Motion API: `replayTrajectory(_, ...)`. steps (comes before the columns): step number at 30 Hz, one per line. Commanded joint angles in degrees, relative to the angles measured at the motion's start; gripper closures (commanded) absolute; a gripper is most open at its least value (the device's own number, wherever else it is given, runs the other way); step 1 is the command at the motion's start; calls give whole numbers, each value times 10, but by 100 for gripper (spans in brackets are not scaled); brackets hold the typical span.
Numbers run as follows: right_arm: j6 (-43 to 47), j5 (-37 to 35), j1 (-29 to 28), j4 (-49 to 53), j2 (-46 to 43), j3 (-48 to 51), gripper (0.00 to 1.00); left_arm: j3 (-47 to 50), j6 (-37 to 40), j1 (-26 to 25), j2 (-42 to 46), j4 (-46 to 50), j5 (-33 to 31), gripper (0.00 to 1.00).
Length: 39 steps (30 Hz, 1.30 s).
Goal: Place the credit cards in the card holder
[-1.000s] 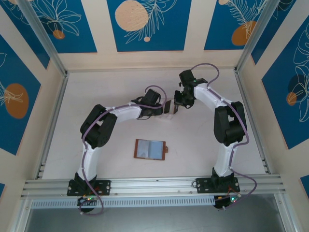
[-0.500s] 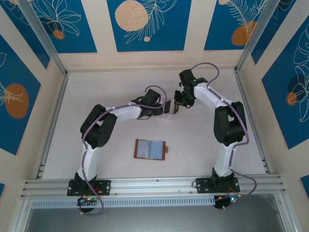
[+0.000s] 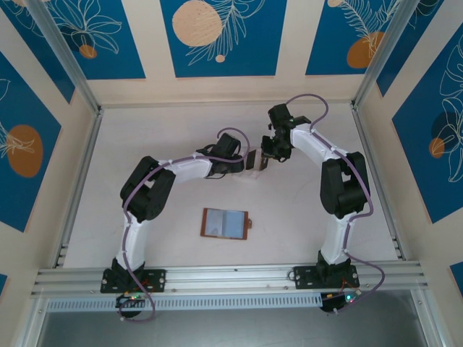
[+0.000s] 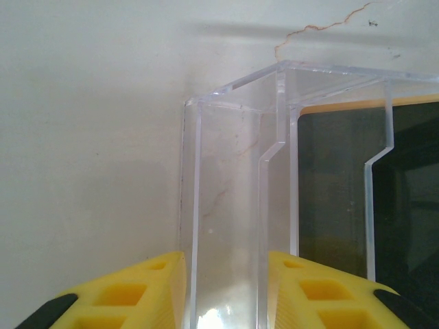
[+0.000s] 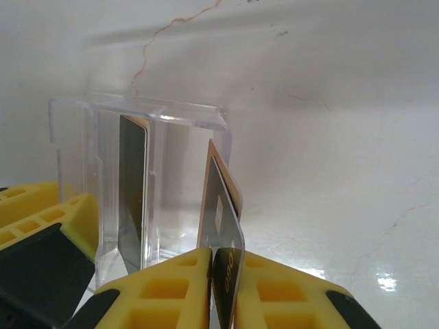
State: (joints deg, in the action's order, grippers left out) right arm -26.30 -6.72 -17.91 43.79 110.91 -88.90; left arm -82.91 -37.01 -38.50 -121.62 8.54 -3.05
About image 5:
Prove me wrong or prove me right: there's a gold credit card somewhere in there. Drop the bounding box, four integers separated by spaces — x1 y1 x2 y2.
130 115 152 241
197 138 244 249

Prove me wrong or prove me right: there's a clear plastic card box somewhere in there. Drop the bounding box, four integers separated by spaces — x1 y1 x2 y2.
47 90 234 294

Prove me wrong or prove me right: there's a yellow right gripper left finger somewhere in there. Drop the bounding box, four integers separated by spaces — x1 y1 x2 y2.
68 247 213 329

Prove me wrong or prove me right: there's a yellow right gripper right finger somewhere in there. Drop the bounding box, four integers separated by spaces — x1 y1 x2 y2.
235 251 378 329

